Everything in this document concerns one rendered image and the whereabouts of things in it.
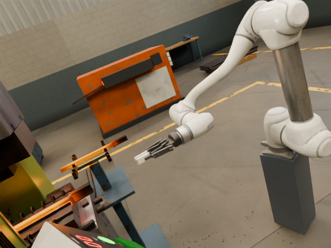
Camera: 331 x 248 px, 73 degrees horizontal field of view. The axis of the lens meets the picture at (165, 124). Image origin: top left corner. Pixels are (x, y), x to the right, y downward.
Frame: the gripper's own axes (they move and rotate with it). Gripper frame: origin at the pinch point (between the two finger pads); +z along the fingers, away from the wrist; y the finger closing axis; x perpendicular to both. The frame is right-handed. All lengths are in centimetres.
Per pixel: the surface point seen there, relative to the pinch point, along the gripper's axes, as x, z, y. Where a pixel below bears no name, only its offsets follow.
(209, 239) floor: -100, -23, 22
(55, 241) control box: 20, 30, -51
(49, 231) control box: 20, 32, -47
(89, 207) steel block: -8.2, 30.6, -0.7
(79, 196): -0.6, 31.4, -0.8
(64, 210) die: -0.7, 38.2, -4.8
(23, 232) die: -1, 54, -4
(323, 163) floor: -100, -144, 13
